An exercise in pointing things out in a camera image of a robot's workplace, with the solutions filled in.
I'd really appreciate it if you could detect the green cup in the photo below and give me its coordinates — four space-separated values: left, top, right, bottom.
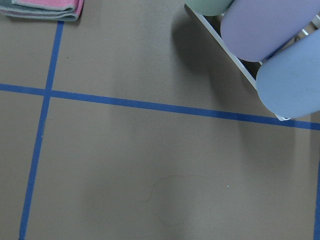
184 0 233 16

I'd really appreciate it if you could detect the purple cup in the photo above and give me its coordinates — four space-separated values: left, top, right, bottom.
220 0 320 62

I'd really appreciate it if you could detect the blue cup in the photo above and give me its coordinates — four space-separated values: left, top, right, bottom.
256 30 320 119

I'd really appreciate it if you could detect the pink and grey folded cloth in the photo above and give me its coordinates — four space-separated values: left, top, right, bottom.
0 0 85 22

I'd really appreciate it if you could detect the white wire cup rack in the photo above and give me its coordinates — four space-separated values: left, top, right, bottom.
186 5 319 121

